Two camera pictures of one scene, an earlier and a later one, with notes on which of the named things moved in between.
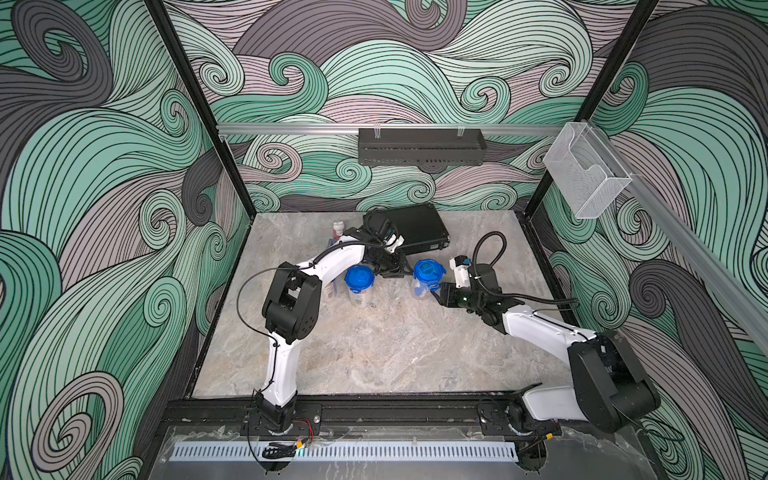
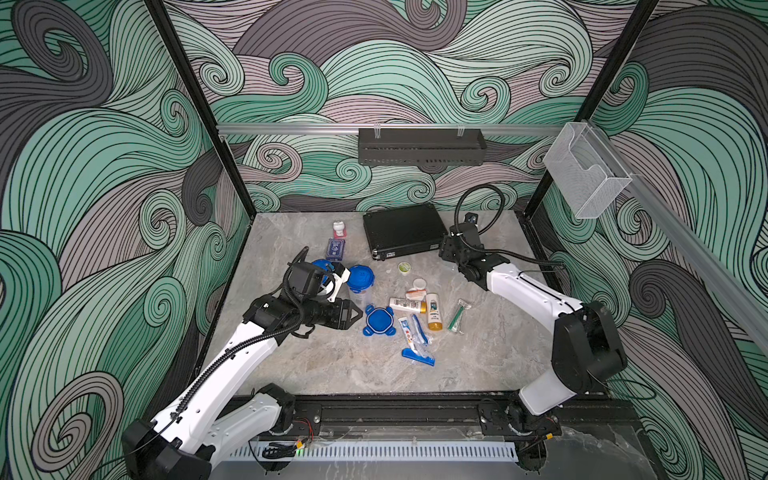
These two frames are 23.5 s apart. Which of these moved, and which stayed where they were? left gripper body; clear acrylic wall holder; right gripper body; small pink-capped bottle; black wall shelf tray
Moved: left gripper body; right gripper body
Stayed: small pink-capped bottle; black wall shelf tray; clear acrylic wall holder
